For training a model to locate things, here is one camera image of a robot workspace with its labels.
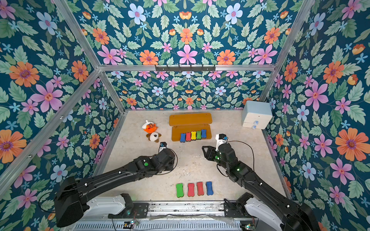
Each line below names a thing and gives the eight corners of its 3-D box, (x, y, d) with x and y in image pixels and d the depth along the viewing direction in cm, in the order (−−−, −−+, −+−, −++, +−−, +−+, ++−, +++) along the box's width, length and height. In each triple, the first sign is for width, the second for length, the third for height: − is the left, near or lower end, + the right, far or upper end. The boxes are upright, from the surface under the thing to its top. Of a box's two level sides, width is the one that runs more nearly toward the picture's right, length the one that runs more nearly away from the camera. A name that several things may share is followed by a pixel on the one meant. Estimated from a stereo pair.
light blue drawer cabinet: (241, 128, 111) (247, 114, 99) (241, 114, 121) (246, 99, 108) (264, 132, 109) (273, 118, 96) (263, 117, 118) (270, 103, 106)
